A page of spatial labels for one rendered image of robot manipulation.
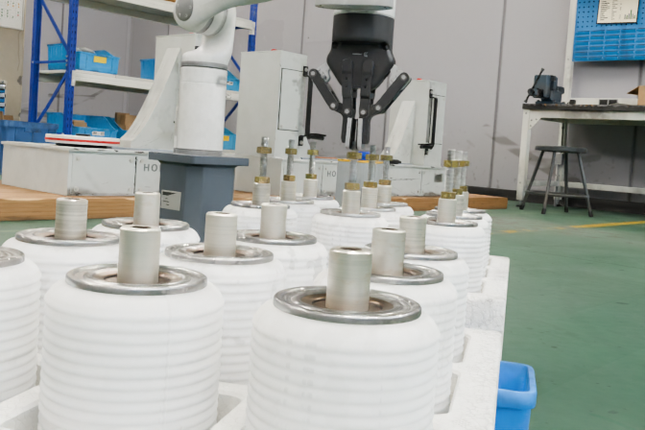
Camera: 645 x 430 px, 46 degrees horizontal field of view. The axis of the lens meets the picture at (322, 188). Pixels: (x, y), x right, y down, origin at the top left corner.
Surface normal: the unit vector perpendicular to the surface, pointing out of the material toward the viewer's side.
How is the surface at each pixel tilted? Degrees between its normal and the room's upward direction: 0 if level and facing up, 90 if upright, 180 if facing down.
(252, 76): 90
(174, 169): 93
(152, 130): 90
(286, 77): 90
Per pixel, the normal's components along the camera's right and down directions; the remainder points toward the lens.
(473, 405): 0.07, -1.00
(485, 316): -0.25, 0.04
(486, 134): -0.67, -0.01
